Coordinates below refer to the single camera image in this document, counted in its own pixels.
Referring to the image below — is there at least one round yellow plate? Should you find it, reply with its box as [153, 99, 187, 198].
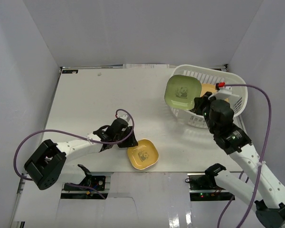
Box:
[200, 84, 218, 97]

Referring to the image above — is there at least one square yellow panda dish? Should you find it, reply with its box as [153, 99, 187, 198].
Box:
[127, 139, 159, 170]

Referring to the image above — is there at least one square green panda dish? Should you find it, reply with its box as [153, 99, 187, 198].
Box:
[164, 75, 202, 110]

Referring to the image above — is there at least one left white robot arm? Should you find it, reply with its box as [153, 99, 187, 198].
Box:
[24, 118, 138, 190]

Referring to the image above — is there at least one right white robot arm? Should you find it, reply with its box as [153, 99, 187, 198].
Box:
[193, 92, 285, 228]

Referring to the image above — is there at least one white plastic dish bin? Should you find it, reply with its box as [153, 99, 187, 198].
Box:
[170, 65, 248, 129]

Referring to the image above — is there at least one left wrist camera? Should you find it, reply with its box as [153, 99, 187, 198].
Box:
[115, 114, 131, 122]

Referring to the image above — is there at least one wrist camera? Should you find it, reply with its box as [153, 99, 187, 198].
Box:
[208, 82, 239, 100]
[115, 114, 131, 122]

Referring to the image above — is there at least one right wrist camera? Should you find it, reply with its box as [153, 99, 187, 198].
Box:
[208, 82, 239, 100]

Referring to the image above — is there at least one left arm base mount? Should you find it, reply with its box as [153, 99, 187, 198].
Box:
[60, 175, 108, 200]

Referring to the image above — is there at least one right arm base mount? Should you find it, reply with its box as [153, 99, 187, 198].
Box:
[185, 173, 233, 202]

